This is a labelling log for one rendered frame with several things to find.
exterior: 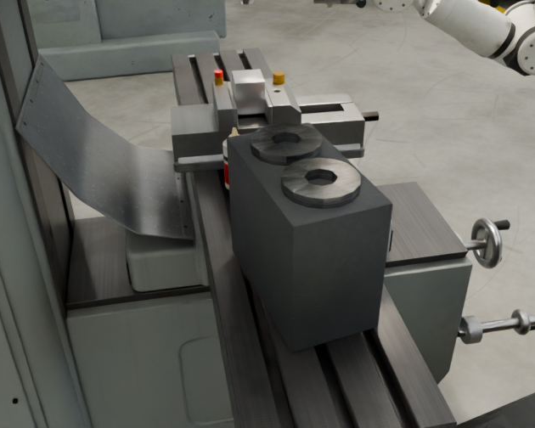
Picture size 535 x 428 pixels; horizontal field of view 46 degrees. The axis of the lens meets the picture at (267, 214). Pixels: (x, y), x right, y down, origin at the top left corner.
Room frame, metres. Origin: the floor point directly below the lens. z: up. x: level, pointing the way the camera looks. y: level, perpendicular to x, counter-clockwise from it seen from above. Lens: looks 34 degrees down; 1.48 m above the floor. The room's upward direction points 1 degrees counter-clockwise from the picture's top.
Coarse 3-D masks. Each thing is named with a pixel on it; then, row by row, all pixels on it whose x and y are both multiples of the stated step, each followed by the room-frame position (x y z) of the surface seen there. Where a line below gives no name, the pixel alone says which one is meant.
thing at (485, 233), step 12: (480, 228) 1.17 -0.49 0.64; (492, 228) 1.12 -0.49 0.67; (504, 228) 1.14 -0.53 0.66; (468, 240) 1.13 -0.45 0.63; (480, 240) 1.13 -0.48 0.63; (492, 240) 1.10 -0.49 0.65; (480, 252) 1.14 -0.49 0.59; (492, 252) 1.09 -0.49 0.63; (480, 264) 1.13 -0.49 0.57; (492, 264) 1.09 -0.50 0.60
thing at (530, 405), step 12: (528, 396) 0.74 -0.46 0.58; (504, 408) 0.70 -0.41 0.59; (516, 408) 0.70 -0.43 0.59; (528, 408) 0.70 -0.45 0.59; (468, 420) 0.69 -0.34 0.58; (480, 420) 0.67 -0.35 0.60; (492, 420) 0.66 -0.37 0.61; (504, 420) 0.66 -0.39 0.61; (516, 420) 0.68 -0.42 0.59; (528, 420) 0.68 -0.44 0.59
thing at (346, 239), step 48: (240, 144) 0.71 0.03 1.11; (288, 144) 0.71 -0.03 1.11; (240, 192) 0.68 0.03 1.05; (288, 192) 0.58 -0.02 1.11; (336, 192) 0.57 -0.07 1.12; (240, 240) 0.69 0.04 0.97; (288, 240) 0.54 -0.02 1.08; (336, 240) 0.55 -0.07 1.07; (384, 240) 0.57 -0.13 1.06; (288, 288) 0.54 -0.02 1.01; (336, 288) 0.55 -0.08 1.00; (288, 336) 0.53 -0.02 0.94; (336, 336) 0.55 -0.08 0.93
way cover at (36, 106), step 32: (32, 96) 0.95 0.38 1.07; (64, 96) 1.09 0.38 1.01; (32, 128) 0.87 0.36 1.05; (64, 128) 0.98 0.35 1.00; (96, 128) 1.11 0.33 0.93; (64, 160) 0.89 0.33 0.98; (96, 160) 0.99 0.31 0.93; (128, 160) 1.08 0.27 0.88; (160, 160) 1.12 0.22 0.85; (96, 192) 0.89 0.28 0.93; (128, 192) 0.96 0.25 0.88; (160, 192) 1.00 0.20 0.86; (128, 224) 0.86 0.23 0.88; (160, 224) 0.89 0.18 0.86
